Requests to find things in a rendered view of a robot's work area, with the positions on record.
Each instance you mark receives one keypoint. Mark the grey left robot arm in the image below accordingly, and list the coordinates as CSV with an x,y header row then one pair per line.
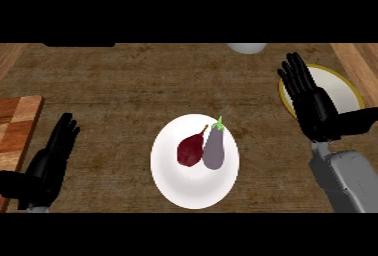
x,y
39,209

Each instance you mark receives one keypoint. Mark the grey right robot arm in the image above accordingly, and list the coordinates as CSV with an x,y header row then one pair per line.
x,y
344,181

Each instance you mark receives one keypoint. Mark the brown wooden cutting board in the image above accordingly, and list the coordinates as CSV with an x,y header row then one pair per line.
x,y
15,133

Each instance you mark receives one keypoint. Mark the yellow-rimmed white bowl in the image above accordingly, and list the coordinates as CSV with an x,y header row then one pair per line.
x,y
337,90

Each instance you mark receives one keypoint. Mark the white oval plate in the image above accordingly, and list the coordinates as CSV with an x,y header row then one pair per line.
x,y
195,161

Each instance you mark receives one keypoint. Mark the dark red pear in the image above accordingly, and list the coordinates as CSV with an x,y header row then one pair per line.
x,y
191,150

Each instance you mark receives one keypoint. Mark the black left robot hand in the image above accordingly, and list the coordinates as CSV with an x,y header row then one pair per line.
x,y
46,165

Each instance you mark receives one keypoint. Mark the purple eggplant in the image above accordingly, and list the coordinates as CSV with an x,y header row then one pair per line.
x,y
214,150

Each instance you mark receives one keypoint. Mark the pale grey round object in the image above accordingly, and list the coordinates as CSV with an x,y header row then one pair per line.
x,y
247,47

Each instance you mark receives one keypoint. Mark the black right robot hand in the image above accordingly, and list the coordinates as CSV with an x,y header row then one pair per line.
x,y
315,106

